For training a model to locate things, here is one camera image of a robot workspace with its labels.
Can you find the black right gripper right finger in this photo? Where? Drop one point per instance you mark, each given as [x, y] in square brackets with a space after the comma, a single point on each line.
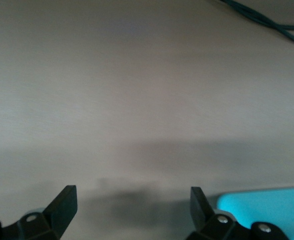
[201, 217]

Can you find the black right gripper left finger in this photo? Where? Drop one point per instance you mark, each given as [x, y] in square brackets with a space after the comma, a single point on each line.
[61, 212]

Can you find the blue plastic bin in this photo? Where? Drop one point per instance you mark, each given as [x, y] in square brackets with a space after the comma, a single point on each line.
[274, 207]

